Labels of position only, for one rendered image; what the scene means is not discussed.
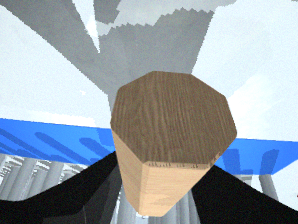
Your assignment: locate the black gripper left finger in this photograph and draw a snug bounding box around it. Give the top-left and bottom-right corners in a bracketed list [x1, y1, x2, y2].
[0, 151, 122, 224]

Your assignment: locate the blue flat strip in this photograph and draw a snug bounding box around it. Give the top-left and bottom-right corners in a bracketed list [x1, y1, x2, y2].
[0, 119, 298, 176]

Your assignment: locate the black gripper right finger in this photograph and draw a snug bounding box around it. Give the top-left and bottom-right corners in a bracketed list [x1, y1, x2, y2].
[192, 165, 298, 224]

